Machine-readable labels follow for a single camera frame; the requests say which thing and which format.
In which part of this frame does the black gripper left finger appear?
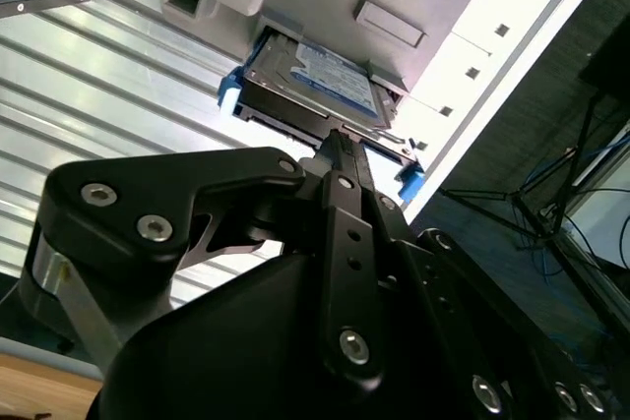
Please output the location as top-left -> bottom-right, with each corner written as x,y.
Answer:
19,130 -> 386,394

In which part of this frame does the hard disk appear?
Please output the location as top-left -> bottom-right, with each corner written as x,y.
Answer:
216,26 -> 427,205

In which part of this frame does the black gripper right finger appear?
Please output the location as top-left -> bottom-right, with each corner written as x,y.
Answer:
344,137 -> 621,420

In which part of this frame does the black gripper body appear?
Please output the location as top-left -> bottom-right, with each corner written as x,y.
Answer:
86,250 -> 395,420

